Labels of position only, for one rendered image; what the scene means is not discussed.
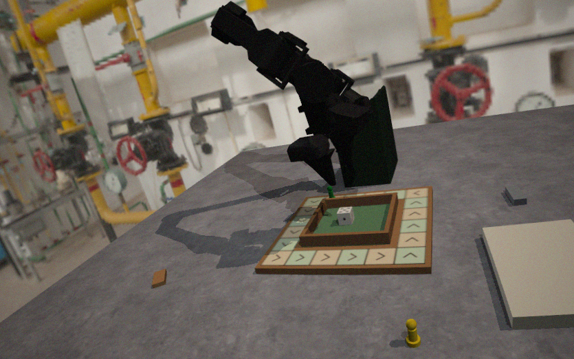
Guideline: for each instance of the yellow pawn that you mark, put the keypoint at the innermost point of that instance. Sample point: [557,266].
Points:
[412,340]

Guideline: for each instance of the white die with black pips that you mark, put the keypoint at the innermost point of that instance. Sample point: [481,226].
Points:
[345,216]

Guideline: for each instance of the orange flat rectangular block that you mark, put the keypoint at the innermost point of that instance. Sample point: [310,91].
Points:
[159,278]

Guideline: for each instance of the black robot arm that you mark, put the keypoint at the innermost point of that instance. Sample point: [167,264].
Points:
[277,56]

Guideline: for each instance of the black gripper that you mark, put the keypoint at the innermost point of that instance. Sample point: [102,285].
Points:
[314,149]

